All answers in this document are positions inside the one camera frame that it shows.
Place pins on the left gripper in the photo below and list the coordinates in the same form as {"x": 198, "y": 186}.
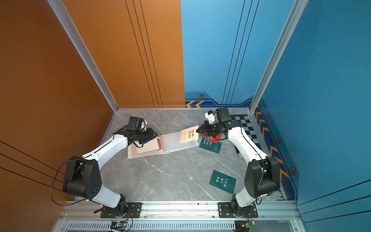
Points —
{"x": 151, "y": 135}

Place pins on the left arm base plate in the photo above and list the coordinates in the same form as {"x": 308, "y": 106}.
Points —
{"x": 130, "y": 210}

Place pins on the red money card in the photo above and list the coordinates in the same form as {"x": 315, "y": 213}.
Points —
{"x": 212, "y": 139}

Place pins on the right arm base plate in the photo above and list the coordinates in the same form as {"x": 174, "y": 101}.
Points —
{"x": 225, "y": 210}

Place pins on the aluminium front rail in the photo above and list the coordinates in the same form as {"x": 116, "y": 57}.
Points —
{"x": 184, "y": 210}

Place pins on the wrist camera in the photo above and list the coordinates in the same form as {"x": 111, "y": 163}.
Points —
{"x": 220, "y": 115}
{"x": 136, "y": 124}

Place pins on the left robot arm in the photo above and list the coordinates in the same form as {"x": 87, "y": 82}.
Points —
{"x": 83, "y": 178}

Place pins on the cream card red characters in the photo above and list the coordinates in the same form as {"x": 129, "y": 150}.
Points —
{"x": 189, "y": 134}

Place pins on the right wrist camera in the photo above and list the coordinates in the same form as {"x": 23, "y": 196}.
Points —
{"x": 220, "y": 115}

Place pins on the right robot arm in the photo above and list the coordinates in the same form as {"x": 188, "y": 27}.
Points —
{"x": 262, "y": 173}

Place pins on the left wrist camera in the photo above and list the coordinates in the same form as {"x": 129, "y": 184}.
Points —
{"x": 136, "y": 124}

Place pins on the black white chessboard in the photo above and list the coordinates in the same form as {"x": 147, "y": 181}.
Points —
{"x": 248, "y": 128}

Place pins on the green card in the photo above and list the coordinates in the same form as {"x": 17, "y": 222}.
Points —
{"x": 223, "y": 182}
{"x": 208, "y": 145}

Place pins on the red card white characters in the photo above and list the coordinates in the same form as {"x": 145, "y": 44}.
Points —
{"x": 159, "y": 143}

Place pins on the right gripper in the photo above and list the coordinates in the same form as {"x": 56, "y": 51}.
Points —
{"x": 206, "y": 131}

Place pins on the left green circuit board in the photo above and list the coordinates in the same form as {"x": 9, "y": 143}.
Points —
{"x": 118, "y": 226}

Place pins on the right green circuit board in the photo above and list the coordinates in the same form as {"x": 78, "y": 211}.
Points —
{"x": 248, "y": 225}

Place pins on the pink photo album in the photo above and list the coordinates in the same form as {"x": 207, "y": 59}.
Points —
{"x": 170, "y": 143}

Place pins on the green circuit board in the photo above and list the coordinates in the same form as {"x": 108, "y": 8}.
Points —
{"x": 248, "y": 225}
{"x": 118, "y": 226}

